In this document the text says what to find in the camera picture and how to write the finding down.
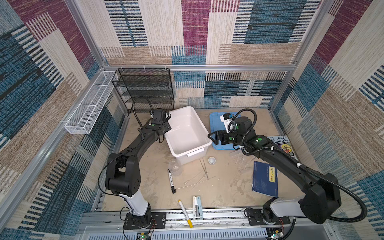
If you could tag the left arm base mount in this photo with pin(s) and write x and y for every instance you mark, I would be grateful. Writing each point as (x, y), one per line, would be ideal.
(155, 220)

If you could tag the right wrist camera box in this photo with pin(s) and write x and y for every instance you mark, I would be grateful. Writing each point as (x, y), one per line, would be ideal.
(226, 118)

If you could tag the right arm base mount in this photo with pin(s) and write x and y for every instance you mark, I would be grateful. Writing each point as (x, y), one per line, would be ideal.
(263, 217)

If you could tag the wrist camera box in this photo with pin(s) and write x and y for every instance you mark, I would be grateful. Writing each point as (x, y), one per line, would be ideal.
(159, 115)
(226, 118)

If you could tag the colourful treehouse book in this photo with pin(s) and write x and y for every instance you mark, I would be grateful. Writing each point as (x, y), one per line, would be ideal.
(284, 143)

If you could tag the black wire mesh shelf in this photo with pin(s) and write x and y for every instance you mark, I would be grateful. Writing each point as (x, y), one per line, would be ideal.
(138, 86)

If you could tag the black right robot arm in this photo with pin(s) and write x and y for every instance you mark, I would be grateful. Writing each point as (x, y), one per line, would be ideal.
(321, 192)

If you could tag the white yellow marker pen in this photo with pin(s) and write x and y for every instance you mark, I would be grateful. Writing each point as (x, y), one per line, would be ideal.
(185, 214)

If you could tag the clear glass stirring rod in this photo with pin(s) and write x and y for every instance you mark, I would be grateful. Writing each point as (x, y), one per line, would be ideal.
(202, 180)

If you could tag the metal clamp bracket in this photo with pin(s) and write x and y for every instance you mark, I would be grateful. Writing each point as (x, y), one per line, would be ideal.
(197, 208)

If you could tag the white wire mesh basket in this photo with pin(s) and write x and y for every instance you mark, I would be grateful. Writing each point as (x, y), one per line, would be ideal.
(87, 112)

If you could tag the dark blue book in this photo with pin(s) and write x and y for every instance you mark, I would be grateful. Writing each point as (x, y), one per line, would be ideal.
(265, 179)

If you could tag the white plastic storage bin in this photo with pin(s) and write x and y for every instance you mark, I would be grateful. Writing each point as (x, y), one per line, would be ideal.
(188, 138)

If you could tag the clear plastic beaker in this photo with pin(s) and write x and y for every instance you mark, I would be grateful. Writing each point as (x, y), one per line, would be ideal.
(175, 167)

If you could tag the black marker pen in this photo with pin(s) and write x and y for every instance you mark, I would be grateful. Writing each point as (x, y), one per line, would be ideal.
(171, 182)

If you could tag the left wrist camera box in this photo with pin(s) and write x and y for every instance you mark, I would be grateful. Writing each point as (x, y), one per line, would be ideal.
(159, 115)

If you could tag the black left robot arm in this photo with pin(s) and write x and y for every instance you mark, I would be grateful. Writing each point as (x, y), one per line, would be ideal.
(123, 176)

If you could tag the small white ceramic dish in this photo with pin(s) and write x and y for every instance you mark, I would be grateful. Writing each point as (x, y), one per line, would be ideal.
(211, 160)

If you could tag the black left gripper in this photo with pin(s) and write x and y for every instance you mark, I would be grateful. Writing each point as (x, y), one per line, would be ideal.
(167, 127)

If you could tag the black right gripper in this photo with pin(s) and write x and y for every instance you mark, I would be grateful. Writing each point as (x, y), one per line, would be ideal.
(222, 133)

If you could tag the blue plastic bin lid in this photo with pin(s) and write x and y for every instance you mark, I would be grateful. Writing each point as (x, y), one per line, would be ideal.
(216, 125)

